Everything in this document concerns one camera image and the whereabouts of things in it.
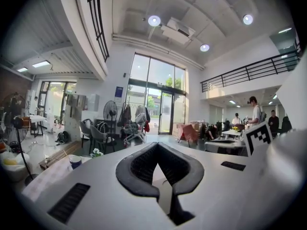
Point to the round ceiling light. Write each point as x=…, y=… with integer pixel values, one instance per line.
x=204, y=47
x=248, y=19
x=154, y=20

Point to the white beanbag seat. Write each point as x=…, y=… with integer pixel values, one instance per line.
x=14, y=171

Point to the black balcony railing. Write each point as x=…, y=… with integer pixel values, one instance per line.
x=249, y=67

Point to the blue poster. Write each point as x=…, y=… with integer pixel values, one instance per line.
x=119, y=91

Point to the yellow flowers in pot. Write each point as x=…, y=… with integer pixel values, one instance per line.
x=235, y=128

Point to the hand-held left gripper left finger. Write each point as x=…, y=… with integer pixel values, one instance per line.
x=103, y=190

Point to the table with checked cloth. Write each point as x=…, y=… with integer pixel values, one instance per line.
x=48, y=178

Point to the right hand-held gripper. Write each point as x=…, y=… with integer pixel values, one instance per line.
x=259, y=138

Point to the white and black bag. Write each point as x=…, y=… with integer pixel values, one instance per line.
x=87, y=123

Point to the white table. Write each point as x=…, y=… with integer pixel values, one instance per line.
x=231, y=133

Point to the coat rack with clothes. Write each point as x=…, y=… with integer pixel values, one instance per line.
x=140, y=114

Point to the metal shopping cart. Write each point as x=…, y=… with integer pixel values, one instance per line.
x=133, y=130

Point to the black bag with white stripes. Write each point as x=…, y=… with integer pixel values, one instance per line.
x=102, y=127

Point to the rectangular ceiling light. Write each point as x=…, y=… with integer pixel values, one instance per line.
x=22, y=69
x=41, y=64

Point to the black floor fan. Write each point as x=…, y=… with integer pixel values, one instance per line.
x=18, y=122
x=110, y=109

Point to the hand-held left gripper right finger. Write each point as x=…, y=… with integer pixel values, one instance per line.
x=227, y=190

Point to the wooden platform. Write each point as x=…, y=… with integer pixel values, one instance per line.
x=62, y=152

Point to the black backpack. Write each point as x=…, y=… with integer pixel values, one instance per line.
x=63, y=138

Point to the pink chair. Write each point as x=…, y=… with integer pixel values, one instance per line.
x=189, y=133

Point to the green plant in white pot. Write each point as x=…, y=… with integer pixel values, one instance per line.
x=96, y=152

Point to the ceiling air conditioner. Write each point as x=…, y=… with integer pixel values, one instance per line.
x=177, y=31

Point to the grey armchair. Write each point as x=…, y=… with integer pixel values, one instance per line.
x=100, y=138
x=84, y=130

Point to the glass entrance door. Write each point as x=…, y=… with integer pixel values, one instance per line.
x=156, y=80

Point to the blue mug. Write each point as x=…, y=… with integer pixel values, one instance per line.
x=75, y=163

